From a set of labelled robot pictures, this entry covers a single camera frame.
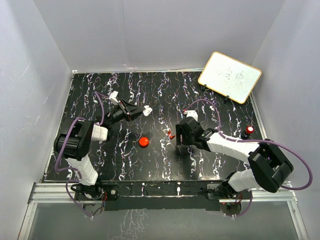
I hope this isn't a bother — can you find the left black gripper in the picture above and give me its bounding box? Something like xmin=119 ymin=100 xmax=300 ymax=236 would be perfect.
xmin=107 ymin=99 xmax=146 ymax=127

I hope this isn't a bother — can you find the white earbud charging case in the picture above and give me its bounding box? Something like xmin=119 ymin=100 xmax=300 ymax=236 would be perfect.
xmin=143 ymin=105 xmax=152 ymax=117

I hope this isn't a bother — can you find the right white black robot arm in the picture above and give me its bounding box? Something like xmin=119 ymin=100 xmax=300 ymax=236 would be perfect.
xmin=175 ymin=116 xmax=294 ymax=199

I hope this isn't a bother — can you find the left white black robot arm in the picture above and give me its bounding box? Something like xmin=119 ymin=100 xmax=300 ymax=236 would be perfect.
xmin=53 ymin=99 xmax=152 ymax=200

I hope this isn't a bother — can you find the red earbud charging case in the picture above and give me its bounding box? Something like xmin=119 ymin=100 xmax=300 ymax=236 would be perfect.
xmin=138 ymin=137 xmax=150 ymax=148

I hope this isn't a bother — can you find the red emergency stop button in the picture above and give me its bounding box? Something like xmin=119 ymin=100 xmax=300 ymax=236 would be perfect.
xmin=240 ymin=126 xmax=254 ymax=140

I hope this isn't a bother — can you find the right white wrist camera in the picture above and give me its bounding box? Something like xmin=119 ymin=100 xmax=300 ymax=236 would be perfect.
xmin=183 ymin=110 xmax=198 ymax=121

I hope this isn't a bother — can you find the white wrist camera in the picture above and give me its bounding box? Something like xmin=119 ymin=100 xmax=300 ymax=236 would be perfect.
xmin=183 ymin=110 xmax=198 ymax=121
xmin=109 ymin=91 xmax=119 ymax=106

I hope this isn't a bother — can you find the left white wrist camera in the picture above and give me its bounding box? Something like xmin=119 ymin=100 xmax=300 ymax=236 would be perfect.
xmin=109 ymin=91 xmax=119 ymax=106

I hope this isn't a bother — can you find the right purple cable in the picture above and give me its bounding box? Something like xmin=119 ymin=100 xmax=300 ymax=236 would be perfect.
xmin=186 ymin=99 xmax=314 ymax=191

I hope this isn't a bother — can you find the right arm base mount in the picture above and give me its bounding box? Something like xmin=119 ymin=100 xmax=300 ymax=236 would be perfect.
xmin=199 ymin=183 xmax=245 ymax=200

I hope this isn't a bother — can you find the small whiteboard yellow frame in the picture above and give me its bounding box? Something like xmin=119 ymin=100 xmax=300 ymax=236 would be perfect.
xmin=198 ymin=51 xmax=262 ymax=104

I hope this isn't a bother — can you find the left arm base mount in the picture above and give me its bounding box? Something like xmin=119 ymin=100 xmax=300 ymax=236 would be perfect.
xmin=70 ymin=183 xmax=119 ymax=201

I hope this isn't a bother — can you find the aluminium front rail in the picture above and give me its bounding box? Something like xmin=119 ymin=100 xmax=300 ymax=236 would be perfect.
xmin=28 ymin=182 xmax=297 ymax=208

